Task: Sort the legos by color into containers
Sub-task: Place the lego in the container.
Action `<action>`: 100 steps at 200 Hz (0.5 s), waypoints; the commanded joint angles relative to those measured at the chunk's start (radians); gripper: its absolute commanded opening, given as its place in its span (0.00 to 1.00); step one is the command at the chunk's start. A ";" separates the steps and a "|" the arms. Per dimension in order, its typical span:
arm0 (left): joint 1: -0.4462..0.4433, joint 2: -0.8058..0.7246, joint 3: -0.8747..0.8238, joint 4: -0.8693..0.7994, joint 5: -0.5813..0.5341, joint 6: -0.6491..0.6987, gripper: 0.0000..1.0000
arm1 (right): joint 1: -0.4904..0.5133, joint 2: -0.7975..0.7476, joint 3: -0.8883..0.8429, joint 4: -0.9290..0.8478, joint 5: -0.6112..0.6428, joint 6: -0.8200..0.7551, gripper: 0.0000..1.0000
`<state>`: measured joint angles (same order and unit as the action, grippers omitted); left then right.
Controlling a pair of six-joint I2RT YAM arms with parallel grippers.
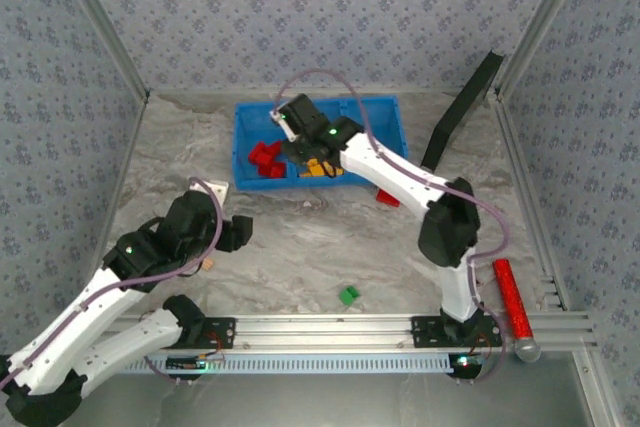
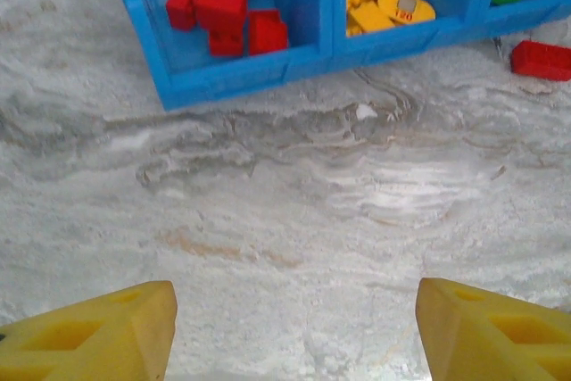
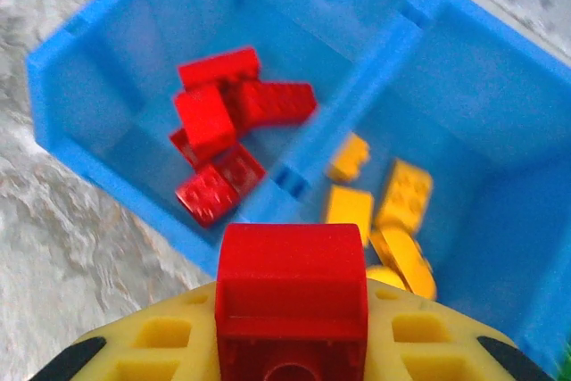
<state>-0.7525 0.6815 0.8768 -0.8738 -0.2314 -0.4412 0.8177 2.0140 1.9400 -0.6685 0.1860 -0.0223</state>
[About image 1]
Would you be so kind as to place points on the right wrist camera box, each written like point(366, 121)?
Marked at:
point(302, 114)

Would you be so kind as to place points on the red lego brick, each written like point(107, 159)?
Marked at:
point(385, 198)
point(257, 153)
point(274, 149)
point(274, 170)

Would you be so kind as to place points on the aluminium side rail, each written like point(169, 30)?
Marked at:
point(122, 172)
point(529, 197)

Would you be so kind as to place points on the aluminium frame post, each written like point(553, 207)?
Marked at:
point(105, 22)
point(541, 22)

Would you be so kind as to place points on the left circuit board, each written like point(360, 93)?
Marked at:
point(190, 363)

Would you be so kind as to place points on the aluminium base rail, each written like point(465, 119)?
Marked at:
point(325, 332)

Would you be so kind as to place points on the circuit board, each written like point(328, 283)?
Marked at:
point(190, 363)
point(465, 366)

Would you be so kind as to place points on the black mounting plate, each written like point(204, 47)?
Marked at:
point(425, 329)
point(220, 332)

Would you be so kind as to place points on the red glitter toy microphone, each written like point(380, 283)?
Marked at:
point(512, 297)

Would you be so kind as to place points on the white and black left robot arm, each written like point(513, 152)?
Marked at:
point(75, 322)

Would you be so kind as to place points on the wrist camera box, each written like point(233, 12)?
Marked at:
point(302, 114)
point(192, 217)

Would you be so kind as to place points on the green lego brick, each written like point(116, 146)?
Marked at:
point(350, 295)

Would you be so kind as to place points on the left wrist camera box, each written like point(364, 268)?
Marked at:
point(192, 217)

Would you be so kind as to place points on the right circuit board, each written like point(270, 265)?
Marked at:
point(465, 366)

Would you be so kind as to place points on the aluminium back rail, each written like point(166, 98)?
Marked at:
point(210, 91)

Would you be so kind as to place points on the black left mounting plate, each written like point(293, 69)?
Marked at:
point(220, 332)

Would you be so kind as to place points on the black angled bar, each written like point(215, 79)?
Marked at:
point(460, 112)

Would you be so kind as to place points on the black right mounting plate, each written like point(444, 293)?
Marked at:
point(425, 329)

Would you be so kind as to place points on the blue three-compartment bin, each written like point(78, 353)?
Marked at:
point(255, 122)

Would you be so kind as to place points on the ridged wooden block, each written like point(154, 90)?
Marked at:
point(209, 264)

